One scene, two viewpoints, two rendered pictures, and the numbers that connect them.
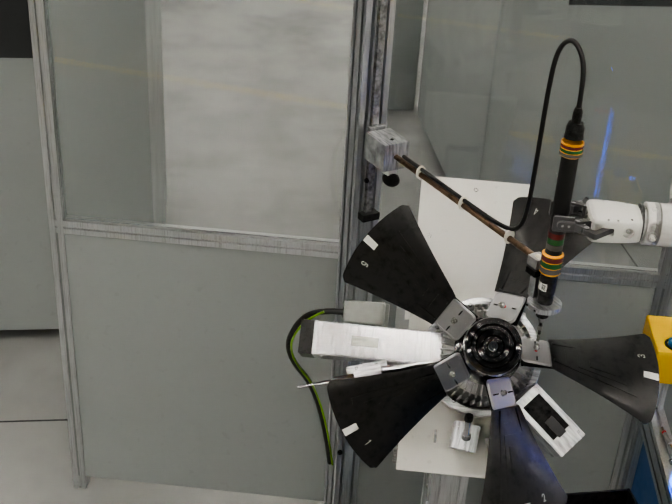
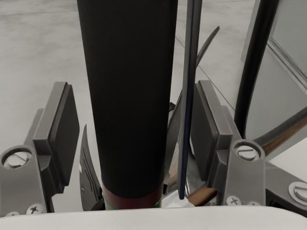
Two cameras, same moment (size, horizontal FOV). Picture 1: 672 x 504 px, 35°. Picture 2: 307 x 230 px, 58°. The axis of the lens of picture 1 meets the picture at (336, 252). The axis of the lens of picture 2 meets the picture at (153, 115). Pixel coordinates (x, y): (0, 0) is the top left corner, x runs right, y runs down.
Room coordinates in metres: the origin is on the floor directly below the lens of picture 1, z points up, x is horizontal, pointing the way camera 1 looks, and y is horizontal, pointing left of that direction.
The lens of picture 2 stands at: (1.82, -0.52, 1.59)
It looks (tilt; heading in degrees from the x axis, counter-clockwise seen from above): 39 degrees down; 81
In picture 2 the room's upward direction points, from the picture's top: 2 degrees clockwise
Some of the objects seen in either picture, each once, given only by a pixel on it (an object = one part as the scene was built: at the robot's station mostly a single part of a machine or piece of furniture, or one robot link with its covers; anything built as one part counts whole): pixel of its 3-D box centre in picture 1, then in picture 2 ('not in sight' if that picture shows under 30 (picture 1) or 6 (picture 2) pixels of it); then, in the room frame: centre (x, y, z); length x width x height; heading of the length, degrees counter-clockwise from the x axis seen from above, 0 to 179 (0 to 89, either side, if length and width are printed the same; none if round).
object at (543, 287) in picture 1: (559, 217); not in sight; (1.82, -0.43, 1.50); 0.04 x 0.04 x 0.46
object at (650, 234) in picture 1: (648, 224); not in sight; (1.81, -0.60, 1.50); 0.09 x 0.03 x 0.08; 176
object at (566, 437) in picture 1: (544, 420); not in sight; (1.85, -0.48, 0.98); 0.20 x 0.16 x 0.20; 176
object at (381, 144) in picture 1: (385, 148); not in sight; (2.36, -0.10, 1.39); 0.10 x 0.07 x 0.08; 31
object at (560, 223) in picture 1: (570, 227); (23, 157); (1.78, -0.44, 1.50); 0.07 x 0.03 x 0.03; 86
